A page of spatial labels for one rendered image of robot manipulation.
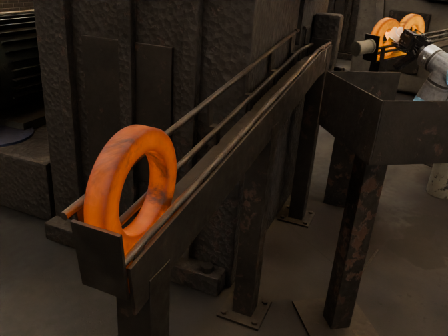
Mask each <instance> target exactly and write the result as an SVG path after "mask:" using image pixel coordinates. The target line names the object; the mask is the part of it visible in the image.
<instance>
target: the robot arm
mask: <svg viewBox="0 0 448 336"><path fill-rule="evenodd" d="M417 31H418V30H417V29H415V30H414V31H410V30H409V29H404V30H403V28H402V27H399V28H396V27H394V28H392V30H391V31H390V32H386V33H385V36H386V38H387V40H388V42H389V43H390V44H391V45H392V46H394V47H395V48H397V49H398V50H400V51H401V52H403V53H406V56H404V57H403V58H402V59H400V60H399V61H397V62H396V63H395V64H394V65H393V67H394V69H395V70H402V69H403V68H405V66H407V65H408V64H410V62H412V61H414V60H415V59H416V60H417V64H418V65H420V66H421V67H422V68H424V69H425V70H426V71H428V72H430V74H429V76H428V78H427V79H426V81H425V82H424V84H423V85H422V87H421V88H420V90H419V92H418V93H417V94H416V96H415V98H414V101H448V53H446V52H444V51H443V50H442V49H440V48H438V47H437V46H435V45H433V42H434V41H432V40H430V39H429V38H427V37H426V36H425V34H424V33H422V32H420V31H418V32H420V33H421V34H417V33H416V32H417Z"/></svg>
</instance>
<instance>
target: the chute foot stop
mask: <svg viewBox="0 0 448 336"><path fill-rule="evenodd" d="M71 228H72V233H73V239H74V243H75V249H76V253H77V260H78V264H79V270H80V274H81V280H82V284H84V285H86V286H89V287H92V288H94V289H97V290H100V291H102V292H105V293H108V294H110V295H114V296H116V297H119V298H121V299H124V300H126V301H128V300H129V298H130V296H129V286H128V280H127V270H126V264H125V254H124V248H123V238H122V234H119V233H116V232H113V231H109V230H106V229H103V228H100V227H96V226H94V225H90V224H87V223H84V222H81V221H77V220H74V219H73V220H71Z"/></svg>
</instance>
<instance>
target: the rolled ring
mask: <svg viewBox="0 0 448 336"><path fill-rule="evenodd" d="M143 154H146V156H147V160H148V162H149V186H148V190H147V194H146V197H145V200H144V202H143V205H142V207H141V209H140V211H139V213H138V214H137V216H136V218H134V220H133V221H132V222H131V223H130V224H129V225H128V226H127V227H126V228H124V229H122V227H121V223H120V220H119V202H120V197H121V192H122V188H123V185H124V182H125V180H126V177H127V175H128V173H129V171H130V169H131V168H132V166H133V164H134V163H135V162H136V160H138V158H140V156H142V155H143ZM176 176H177V160H176V154H175V149H174V146H173V143H172V141H171V139H170V138H169V136H168V135H167V134H166V133H165V132H164V131H162V130H160V129H158V128H154V127H149V126H145V125H130V126H127V127H125V128H123V129H121V130H120V131H118V132H117V133H116V134H114V136H112V138H110V140H109V141H108V142H107V143H106V145H105V146H104V148H103V149H102V150H101V152H100V154H99V156H98V158H97V159H96V161H95V164H94V166H93V168H92V170H91V174H90V176H89V180H88V183H87V188H86V192H85V199H84V208H83V215H84V223H87V224H90V225H94V226H96V227H100V228H103V229H106V230H109V231H113V232H116V233H119V234H122V238H123V248H124V254H126V253H127V252H128V251H129V250H130V248H132V246H134V244H136V242H138V240H139V239H140V238H141V237H142V236H143V235H144V234H145V233H146V232H147V231H148V229H149V228H150V227H151V226H152V225H153V224H154V223H155V222H156V221H157V220H158V218H160V216H162V214H164V212H166V210H167V209H168V208H169V207H170V206H171V202H172V199H173V194H174V190H175V183H176Z"/></svg>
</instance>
